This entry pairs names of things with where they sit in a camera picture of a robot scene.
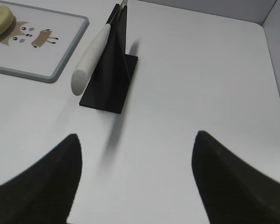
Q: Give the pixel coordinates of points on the cleaver with white handle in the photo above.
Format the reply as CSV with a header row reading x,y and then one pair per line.
x,y
89,60

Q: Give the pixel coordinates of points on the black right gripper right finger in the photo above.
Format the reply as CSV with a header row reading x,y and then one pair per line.
x,y
232,191

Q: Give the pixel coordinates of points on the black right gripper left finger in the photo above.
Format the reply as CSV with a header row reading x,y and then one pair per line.
x,y
44,193

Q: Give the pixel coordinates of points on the yellow banana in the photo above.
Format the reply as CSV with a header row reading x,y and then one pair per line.
x,y
6,18

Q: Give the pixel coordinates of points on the black knife stand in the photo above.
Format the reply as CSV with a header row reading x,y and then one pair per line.
x,y
109,84

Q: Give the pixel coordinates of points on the white grey-rimmed cutting board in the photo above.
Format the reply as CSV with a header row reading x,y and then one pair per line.
x,y
40,42

